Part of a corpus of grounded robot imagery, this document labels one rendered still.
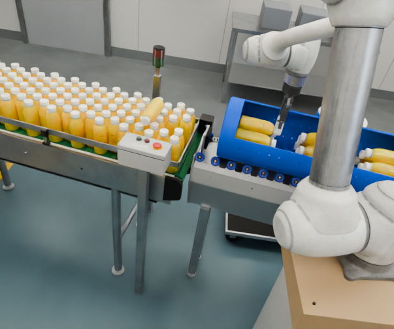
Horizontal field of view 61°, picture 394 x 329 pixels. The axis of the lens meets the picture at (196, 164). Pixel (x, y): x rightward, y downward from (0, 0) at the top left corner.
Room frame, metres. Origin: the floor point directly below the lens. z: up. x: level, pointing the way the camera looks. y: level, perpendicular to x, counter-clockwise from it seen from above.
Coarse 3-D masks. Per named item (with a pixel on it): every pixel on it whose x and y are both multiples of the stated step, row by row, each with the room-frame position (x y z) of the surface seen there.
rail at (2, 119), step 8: (0, 120) 1.28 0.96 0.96; (8, 120) 1.27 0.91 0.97; (16, 120) 1.27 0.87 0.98; (32, 128) 1.25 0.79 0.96; (40, 128) 1.24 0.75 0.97; (64, 136) 1.23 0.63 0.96; (72, 136) 1.22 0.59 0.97; (80, 136) 1.22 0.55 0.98; (88, 144) 1.21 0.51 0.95; (96, 144) 1.20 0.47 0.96; (104, 144) 1.20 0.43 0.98
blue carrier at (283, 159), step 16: (240, 112) 1.26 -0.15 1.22; (256, 112) 1.44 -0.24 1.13; (272, 112) 1.42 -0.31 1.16; (288, 112) 1.38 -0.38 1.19; (224, 128) 1.21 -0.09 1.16; (288, 128) 1.42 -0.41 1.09; (304, 128) 1.41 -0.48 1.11; (368, 128) 1.32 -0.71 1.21; (224, 144) 1.19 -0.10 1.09; (240, 144) 1.18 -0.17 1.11; (256, 144) 1.17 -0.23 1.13; (288, 144) 1.39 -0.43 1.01; (368, 144) 1.37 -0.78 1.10; (384, 144) 1.36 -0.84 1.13; (240, 160) 1.20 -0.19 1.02; (256, 160) 1.17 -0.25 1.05; (272, 160) 1.16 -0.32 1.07; (288, 160) 1.15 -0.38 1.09; (304, 160) 1.14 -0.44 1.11; (304, 176) 1.16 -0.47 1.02; (352, 176) 1.11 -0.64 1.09; (368, 176) 1.10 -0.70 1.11; (384, 176) 1.10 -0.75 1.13
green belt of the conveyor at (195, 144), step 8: (0, 128) 1.29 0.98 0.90; (32, 136) 1.27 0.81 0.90; (40, 136) 1.28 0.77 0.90; (200, 136) 1.52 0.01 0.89; (64, 144) 1.25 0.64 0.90; (192, 144) 1.43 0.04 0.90; (192, 152) 1.36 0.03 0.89; (184, 160) 1.29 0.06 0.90; (192, 160) 1.33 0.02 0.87; (184, 168) 1.22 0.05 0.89; (176, 176) 1.16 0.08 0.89; (184, 176) 1.18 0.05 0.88
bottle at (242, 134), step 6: (240, 132) 1.25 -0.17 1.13; (246, 132) 1.26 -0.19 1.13; (252, 132) 1.26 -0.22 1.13; (240, 138) 1.24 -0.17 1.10; (246, 138) 1.23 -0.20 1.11; (252, 138) 1.23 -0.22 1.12; (258, 138) 1.23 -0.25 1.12; (264, 138) 1.23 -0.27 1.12; (270, 138) 1.25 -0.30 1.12; (264, 144) 1.22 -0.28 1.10; (270, 144) 1.23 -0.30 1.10
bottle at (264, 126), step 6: (240, 120) 1.30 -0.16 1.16; (246, 120) 1.30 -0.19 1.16; (252, 120) 1.30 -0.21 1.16; (258, 120) 1.31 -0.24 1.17; (264, 120) 1.32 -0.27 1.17; (240, 126) 1.29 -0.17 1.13; (246, 126) 1.29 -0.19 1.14; (252, 126) 1.29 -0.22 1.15; (258, 126) 1.29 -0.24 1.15; (264, 126) 1.29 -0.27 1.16; (270, 126) 1.29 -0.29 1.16; (258, 132) 1.28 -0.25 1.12; (264, 132) 1.28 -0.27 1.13; (270, 132) 1.28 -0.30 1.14
